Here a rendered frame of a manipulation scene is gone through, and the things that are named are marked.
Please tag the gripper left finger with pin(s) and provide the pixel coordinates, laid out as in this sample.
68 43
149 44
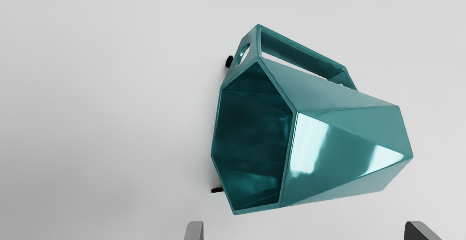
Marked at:
194 231

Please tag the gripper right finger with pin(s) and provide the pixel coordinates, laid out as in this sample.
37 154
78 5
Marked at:
419 232

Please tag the teal faceted mug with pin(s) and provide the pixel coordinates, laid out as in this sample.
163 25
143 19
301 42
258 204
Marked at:
327 141

